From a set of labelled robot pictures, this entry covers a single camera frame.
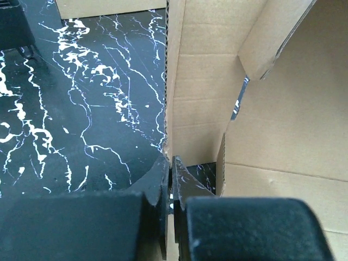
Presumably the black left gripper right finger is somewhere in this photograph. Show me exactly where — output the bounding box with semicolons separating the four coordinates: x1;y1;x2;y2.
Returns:
172;156;334;260

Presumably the black wire tray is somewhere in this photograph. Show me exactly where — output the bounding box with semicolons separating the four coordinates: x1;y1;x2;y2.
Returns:
1;0;35;59

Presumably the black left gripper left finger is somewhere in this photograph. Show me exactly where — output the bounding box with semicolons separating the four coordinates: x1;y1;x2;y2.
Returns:
1;156;170;260

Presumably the closed brown cardboard box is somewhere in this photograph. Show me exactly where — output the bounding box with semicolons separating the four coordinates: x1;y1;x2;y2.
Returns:
55;0;166;19

